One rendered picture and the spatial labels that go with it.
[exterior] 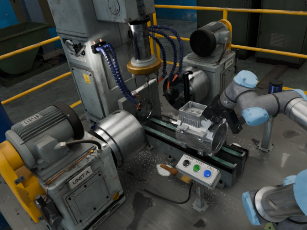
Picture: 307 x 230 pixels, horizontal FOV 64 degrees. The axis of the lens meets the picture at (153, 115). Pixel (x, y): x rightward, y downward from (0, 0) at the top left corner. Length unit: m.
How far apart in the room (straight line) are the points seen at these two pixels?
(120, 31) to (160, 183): 0.85
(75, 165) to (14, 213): 0.59
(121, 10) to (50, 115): 0.54
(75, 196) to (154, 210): 0.39
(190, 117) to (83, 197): 0.59
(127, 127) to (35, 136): 0.42
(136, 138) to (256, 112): 0.57
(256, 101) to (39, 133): 0.76
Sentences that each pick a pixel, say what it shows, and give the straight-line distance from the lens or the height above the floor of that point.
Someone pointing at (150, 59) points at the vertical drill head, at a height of 1.36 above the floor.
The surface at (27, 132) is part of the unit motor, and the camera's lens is 0.96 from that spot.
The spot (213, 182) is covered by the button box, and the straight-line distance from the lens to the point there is 1.01.
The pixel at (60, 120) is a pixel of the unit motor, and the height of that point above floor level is 1.33.
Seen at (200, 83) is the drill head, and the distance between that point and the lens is 1.55.
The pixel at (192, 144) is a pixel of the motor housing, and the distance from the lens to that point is 1.25.
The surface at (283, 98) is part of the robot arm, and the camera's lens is 0.95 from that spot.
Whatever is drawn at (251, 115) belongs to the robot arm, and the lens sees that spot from 0.88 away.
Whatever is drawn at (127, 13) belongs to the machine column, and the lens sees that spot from 1.17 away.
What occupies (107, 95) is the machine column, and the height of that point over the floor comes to 1.16.
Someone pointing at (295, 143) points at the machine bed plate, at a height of 0.80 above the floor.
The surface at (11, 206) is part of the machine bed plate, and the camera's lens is 1.57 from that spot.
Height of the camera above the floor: 1.82
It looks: 34 degrees down
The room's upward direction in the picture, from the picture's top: 8 degrees counter-clockwise
